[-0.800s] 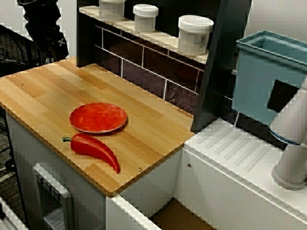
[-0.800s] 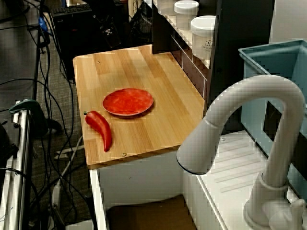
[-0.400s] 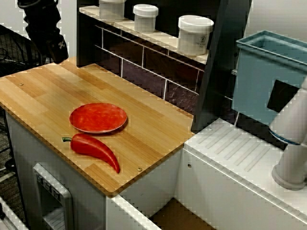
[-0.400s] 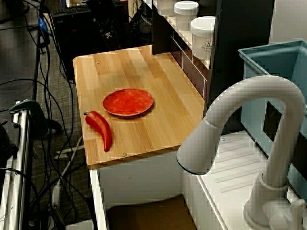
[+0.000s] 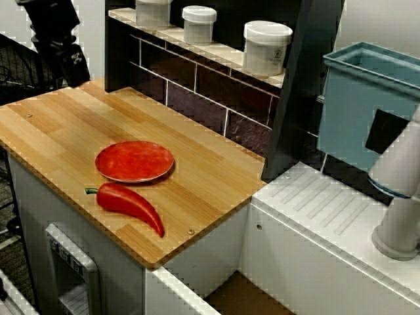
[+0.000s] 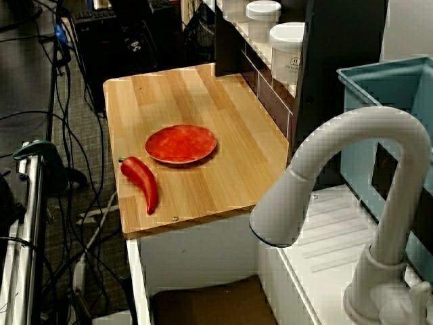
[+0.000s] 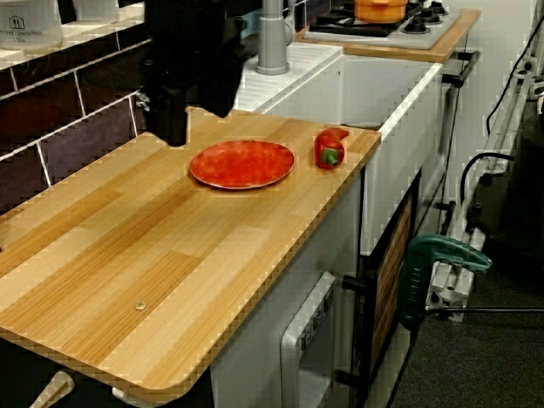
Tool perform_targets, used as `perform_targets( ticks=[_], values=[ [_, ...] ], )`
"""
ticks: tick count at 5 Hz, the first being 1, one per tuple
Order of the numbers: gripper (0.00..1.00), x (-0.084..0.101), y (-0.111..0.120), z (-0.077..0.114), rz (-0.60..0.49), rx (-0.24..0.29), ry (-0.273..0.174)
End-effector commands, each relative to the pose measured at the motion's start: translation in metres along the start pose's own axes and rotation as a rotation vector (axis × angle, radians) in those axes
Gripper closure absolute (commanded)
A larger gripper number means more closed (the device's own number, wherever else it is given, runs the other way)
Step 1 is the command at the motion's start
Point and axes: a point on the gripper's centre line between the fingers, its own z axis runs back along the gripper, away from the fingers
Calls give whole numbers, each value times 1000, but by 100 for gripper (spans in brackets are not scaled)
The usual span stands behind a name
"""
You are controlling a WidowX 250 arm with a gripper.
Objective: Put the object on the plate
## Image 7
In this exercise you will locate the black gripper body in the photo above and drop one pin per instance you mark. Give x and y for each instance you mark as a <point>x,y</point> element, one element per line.
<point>187,64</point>

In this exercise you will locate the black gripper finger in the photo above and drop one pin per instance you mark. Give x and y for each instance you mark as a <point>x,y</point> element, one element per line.
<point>219,93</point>
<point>169,119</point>

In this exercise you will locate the red toy bell pepper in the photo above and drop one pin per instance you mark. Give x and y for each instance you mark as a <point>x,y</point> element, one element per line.
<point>329,146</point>

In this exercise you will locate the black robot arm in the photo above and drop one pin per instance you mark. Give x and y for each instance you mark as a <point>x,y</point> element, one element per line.
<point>191,17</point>

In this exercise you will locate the red round plate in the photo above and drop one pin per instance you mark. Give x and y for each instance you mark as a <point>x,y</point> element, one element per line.
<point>242,163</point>

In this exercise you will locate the teal toy microwave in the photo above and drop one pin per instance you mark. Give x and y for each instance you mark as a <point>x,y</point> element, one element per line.
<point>253,30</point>

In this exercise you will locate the grey toy faucet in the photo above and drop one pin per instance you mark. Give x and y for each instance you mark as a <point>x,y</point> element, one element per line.
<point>272,38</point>

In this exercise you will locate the plain white container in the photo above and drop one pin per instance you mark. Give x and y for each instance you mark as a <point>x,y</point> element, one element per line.
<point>93,10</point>

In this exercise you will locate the white printed container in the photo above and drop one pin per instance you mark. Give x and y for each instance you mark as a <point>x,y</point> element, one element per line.
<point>30,25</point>

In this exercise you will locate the orange toy pot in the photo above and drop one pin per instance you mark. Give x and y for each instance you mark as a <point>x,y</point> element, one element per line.
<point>378,10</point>

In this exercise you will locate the white toy sink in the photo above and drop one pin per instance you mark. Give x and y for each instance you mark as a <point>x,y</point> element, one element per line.
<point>395,140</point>

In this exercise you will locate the brass counter screw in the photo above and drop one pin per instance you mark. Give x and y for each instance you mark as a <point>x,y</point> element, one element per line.
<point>140,305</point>

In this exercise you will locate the grey toy stove top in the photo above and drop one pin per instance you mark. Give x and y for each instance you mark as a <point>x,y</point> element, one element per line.
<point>416,38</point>

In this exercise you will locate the black stove knob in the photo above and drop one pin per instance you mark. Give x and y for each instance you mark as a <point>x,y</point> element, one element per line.
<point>415,26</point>
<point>438,8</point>

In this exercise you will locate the wooden stove counter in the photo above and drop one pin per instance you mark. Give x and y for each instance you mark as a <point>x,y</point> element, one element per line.
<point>450,47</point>

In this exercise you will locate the black towel bar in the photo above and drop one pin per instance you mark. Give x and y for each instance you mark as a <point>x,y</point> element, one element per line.
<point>463,68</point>

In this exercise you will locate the wooden cabinet panel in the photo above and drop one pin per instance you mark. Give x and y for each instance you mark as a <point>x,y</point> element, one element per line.
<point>391,276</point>

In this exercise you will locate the white toy oven door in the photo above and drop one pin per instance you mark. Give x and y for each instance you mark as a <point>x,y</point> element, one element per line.
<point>304,340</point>

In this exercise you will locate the dark equipment box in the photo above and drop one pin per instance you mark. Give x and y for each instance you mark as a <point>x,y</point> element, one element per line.
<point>525,183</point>

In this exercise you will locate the aluminium profile frame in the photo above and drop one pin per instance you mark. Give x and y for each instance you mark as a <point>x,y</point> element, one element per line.
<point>501,127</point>

